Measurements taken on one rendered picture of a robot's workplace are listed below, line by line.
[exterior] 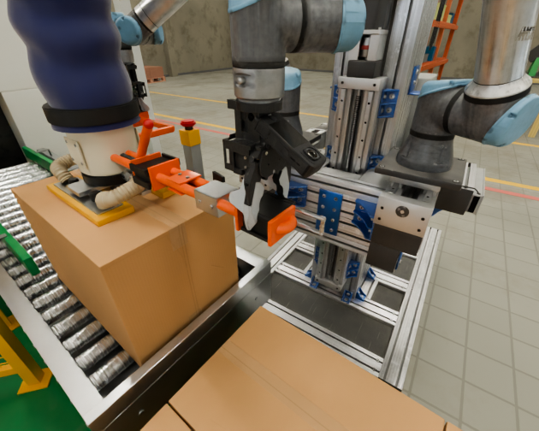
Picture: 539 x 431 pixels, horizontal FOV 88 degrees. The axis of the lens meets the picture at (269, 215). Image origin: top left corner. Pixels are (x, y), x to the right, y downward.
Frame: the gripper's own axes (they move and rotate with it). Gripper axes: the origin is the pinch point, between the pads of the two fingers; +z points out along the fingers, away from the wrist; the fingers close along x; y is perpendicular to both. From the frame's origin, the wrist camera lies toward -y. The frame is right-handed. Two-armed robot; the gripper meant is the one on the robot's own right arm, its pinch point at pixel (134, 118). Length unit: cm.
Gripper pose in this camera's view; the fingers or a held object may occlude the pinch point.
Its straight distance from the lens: 134.3
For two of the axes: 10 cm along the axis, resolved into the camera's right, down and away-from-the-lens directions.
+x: 6.1, -4.2, 6.7
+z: 0.0, 8.5, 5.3
